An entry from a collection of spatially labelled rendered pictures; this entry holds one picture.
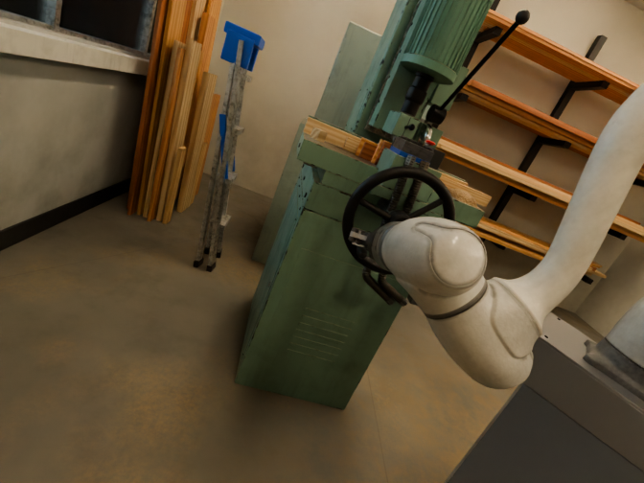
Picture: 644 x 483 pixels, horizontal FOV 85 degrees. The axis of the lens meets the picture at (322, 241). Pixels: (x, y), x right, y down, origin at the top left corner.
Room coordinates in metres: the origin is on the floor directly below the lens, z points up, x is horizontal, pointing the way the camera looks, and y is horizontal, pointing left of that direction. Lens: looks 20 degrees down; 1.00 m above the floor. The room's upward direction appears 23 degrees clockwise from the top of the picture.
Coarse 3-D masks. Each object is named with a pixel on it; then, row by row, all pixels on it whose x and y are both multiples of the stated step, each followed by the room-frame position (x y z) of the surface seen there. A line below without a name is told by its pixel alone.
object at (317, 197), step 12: (312, 168) 1.21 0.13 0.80; (312, 180) 1.03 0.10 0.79; (312, 192) 1.01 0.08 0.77; (324, 192) 1.02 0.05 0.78; (336, 192) 1.02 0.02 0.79; (312, 204) 1.01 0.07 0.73; (324, 204) 1.02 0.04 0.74; (336, 204) 1.03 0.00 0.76; (324, 216) 1.03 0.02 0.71; (336, 216) 1.03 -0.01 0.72; (360, 216) 1.04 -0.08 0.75; (372, 216) 1.05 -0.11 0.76; (360, 228) 1.05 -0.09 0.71; (372, 228) 1.06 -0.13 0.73
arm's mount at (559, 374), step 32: (544, 320) 0.92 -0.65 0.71; (544, 352) 0.76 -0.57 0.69; (576, 352) 0.79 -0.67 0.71; (544, 384) 0.74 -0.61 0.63; (576, 384) 0.71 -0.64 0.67; (608, 384) 0.69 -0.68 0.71; (576, 416) 0.69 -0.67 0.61; (608, 416) 0.67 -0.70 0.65; (640, 416) 0.65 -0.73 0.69; (640, 448) 0.63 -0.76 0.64
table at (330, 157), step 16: (304, 144) 1.00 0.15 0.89; (320, 144) 1.03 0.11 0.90; (304, 160) 1.00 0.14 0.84; (320, 160) 1.01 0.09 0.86; (336, 160) 1.02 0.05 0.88; (352, 160) 1.03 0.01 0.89; (352, 176) 1.03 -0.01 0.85; (368, 176) 1.03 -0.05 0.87; (384, 192) 0.95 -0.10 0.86; (416, 208) 0.97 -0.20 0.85; (464, 208) 1.11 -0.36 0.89
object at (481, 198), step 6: (348, 138) 1.18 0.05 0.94; (348, 144) 1.18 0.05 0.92; (354, 144) 1.18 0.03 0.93; (348, 150) 1.18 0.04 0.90; (354, 150) 1.18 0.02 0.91; (444, 180) 1.25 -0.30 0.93; (450, 180) 1.26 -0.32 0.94; (450, 186) 1.26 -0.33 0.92; (456, 186) 1.26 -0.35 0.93; (462, 186) 1.27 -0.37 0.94; (468, 192) 1.27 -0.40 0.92; (474, 192) 1.28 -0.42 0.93; (480, 192) 1.30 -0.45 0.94; (474, 198) 1.28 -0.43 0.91; (480, 198) 1.28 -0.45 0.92; (486, 198) 1.29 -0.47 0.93; (480, 204) 1.29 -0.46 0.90; (486, 204) 1.29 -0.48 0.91
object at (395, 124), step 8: (392, 112) 1.25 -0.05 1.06; (400, 112) 1.17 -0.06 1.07; (392, 120) 1.21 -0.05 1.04; (400, 120) 1.16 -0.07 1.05; (408, 120) 1.17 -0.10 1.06; (416, 120) 1.17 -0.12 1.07; (384, 128) 1.26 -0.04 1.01; (392, 128) 1.17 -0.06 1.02; (400, 128) 1.16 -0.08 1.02; (416, 128) 1.17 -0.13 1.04; (400, 136) 1.17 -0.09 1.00; (408, 136) 1.17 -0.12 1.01
